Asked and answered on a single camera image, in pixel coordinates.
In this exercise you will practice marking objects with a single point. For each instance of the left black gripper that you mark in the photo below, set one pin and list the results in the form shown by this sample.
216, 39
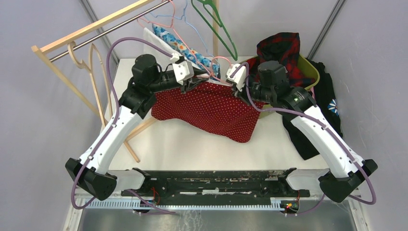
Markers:
190, 83

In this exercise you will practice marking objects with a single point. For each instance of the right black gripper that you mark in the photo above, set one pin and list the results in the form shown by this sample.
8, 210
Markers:
242, 94

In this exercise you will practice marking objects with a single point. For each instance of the green hanger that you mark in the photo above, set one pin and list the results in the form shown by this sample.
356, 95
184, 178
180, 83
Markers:
208, 11

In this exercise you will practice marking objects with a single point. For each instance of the red polka dot garment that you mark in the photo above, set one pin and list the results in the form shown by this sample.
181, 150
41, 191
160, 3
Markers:
211, 108

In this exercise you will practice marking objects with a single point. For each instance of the red plaid shirt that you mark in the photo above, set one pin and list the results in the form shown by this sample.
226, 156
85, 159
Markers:
284, 48

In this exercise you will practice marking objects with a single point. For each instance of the white garment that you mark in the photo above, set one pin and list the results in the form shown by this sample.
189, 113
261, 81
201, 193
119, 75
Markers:
162, 59

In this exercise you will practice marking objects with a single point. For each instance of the wooden hanger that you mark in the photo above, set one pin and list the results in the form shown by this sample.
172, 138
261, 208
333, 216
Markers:
89, 68

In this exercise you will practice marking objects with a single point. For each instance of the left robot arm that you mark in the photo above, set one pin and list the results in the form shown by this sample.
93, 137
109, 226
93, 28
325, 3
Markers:
90, 171

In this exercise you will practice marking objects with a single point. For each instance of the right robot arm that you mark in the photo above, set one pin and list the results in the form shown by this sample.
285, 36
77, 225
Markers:
346, 170

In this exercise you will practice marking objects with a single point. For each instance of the green plastic basket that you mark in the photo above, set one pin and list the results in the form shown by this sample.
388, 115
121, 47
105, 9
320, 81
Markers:
306, 68

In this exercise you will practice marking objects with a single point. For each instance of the blue floral garment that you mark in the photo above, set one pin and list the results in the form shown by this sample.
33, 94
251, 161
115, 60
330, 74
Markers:
174, 41

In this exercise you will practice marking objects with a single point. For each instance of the black garment with flower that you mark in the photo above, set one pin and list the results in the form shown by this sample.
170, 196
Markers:
326, 100

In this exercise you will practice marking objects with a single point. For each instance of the wooden clothes rack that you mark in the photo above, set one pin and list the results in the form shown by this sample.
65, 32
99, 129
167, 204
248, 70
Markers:
84, 36

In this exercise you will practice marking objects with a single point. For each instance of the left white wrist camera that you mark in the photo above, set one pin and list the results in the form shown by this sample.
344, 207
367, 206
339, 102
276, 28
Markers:
182, 68

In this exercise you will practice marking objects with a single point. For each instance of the blue wire hanger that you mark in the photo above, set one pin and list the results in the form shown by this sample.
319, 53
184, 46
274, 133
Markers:
183, 18

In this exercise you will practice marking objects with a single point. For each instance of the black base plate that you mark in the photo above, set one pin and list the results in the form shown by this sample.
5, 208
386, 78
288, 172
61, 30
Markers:
247, 187

